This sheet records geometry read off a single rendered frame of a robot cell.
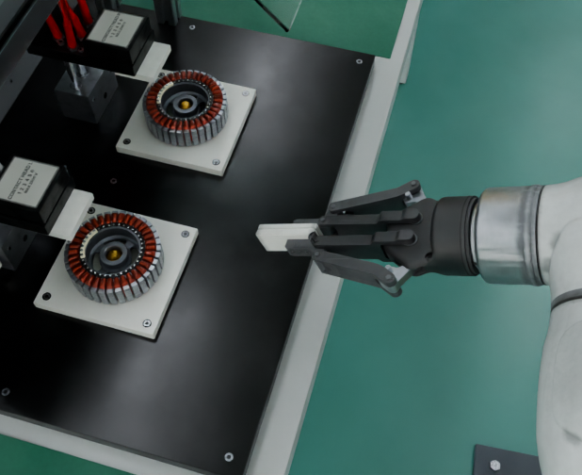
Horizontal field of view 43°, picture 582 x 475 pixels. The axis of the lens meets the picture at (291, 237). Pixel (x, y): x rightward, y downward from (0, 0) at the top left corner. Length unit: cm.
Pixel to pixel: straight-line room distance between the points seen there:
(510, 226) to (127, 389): 45
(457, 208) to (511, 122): 146
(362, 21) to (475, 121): 96
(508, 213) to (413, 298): 113
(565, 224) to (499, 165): 140
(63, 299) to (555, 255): 55
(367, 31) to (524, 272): 62
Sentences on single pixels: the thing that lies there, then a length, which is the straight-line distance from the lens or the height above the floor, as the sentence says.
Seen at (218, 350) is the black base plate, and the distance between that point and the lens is 86.
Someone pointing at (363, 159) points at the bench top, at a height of 75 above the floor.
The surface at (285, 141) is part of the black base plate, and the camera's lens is 102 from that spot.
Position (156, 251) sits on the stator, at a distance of 88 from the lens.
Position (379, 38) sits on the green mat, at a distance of 119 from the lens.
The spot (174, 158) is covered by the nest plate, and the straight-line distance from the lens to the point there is 100.
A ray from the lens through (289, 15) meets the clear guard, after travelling 83.
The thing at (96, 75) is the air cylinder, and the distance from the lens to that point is 106.
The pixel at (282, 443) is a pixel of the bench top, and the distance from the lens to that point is 85.
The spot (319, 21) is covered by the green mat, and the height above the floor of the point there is 75.
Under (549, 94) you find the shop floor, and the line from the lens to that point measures 225.
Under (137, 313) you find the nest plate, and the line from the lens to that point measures 88.
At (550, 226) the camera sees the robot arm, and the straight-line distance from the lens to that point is 66.
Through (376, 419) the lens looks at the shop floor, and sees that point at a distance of 165.
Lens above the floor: 156
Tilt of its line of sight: 58 degrees down
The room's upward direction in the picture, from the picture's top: straight up
